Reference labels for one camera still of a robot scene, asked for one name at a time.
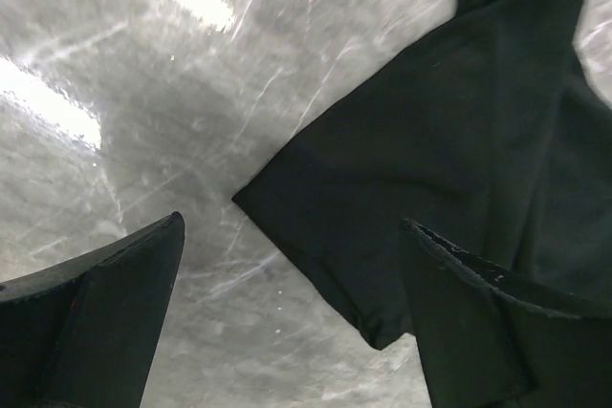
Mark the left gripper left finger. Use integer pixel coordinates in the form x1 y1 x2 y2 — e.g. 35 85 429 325
1 212 185 407

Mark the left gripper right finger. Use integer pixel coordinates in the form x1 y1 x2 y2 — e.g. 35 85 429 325
400 220 611 407

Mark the black t-shirt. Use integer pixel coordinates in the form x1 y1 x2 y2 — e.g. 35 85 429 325
233 0 611 350

